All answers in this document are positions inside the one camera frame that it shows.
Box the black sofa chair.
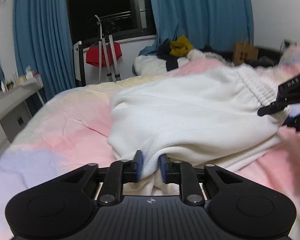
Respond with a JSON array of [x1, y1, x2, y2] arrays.
[[200, 46, 283, 68]]

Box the brown paper bag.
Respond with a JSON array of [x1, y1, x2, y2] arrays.
[[233, 40, 258, 66]]

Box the mustard yellow garment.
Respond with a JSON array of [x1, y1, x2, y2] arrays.
[[170, 35, 194, 57]]

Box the white sweatpants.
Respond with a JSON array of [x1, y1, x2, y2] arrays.
[[107, 66, 289, 195]]

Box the white clothes pile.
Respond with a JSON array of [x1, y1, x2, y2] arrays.
[[132, 49, 228, 76]]

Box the dark window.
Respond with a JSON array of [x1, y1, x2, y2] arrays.
[[67, 0, 155, 43]]

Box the toiletries on desk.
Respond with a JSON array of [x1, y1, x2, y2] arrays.
[[0, 67, 38, 93]]

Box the white folding chair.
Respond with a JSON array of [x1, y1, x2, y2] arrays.
[[73, 41, 86, 87]]

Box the white desk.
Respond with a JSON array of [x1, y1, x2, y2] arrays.
[[0, 75, 44, 153]]

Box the black garment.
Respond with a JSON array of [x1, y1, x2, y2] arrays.
[[157, 39, 179, 72]]

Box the blue curtain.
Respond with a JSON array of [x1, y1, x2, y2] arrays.
[[13, 0, 75, 100], [140, 0, 254, 55]]

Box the pastel rainbow bed sheet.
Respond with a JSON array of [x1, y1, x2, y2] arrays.
[[0, 47, 300, 239]]

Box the blue curtain right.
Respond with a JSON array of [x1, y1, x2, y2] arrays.
[[140, 0, 254, 55]]

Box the red cloth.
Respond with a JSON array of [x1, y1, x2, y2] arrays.
[[85, 42, 122, 68]]

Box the blue curtain left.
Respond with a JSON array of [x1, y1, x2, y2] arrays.
[[13, 0, 75, 100]]

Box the metal drying rack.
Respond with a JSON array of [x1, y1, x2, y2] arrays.
[[91, 15, 121, 83]]

